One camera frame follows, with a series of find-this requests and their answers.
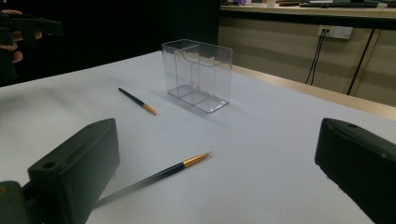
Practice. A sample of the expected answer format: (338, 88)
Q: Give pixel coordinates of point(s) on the black keyboard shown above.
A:
(339, 4)

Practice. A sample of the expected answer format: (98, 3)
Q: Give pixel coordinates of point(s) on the beige office desk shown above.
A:
(311, 18)

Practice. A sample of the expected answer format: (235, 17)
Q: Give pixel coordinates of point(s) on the clear plastic organizer box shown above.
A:
(199, 77)

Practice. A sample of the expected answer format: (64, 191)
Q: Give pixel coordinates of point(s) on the white wall socket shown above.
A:
(341, 32)

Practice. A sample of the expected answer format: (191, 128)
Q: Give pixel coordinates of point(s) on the black curtain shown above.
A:
(109, 31)

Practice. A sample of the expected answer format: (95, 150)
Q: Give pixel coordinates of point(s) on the white cup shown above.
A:
(271, 3)

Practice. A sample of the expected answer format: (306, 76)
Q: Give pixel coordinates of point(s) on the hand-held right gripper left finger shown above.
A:
(71, 174)

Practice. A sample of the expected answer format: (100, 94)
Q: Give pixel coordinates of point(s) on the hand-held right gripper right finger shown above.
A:
(358, 168)

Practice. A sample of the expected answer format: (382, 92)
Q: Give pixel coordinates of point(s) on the green pencil with yellow tip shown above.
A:
(162, 174)

